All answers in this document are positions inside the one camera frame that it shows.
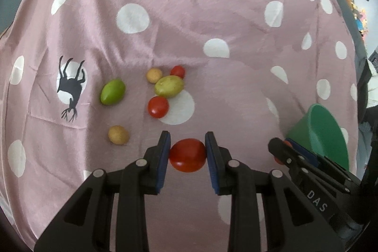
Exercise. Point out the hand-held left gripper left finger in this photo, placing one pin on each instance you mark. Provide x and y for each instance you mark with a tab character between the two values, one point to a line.
164	165

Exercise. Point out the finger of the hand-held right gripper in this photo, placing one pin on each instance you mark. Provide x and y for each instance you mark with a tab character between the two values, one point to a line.
283	151
305	155

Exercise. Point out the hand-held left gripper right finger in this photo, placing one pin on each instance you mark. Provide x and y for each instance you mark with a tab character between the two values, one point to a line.
212	165

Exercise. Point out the small red cherry tomato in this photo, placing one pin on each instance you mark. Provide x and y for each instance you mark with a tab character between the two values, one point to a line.
278	159
178	71

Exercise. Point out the large red tomato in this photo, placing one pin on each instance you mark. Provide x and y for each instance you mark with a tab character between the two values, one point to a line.
187	155

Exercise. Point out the green plastic bowl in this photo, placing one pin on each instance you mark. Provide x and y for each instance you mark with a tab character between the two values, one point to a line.
323	134

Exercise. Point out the small tan round fruit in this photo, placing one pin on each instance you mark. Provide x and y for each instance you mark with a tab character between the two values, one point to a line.
154	75
118	135

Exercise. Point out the medium red tomato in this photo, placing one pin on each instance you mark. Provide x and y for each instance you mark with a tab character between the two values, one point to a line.
158	107

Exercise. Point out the yellow-green oval fruit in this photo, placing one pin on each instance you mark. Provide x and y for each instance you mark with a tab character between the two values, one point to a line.
169	86

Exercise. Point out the bright green oval fruit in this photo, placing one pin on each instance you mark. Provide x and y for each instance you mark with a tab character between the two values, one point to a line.
112	92

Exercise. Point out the dark furniture piece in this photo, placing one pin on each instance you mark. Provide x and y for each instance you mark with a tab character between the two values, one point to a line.
364	86

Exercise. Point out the pink polka dot printed blanket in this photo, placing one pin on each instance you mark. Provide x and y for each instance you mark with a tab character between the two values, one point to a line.
206	24

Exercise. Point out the row of colourful toy figures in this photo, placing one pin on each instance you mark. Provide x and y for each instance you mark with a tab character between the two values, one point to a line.
356	13

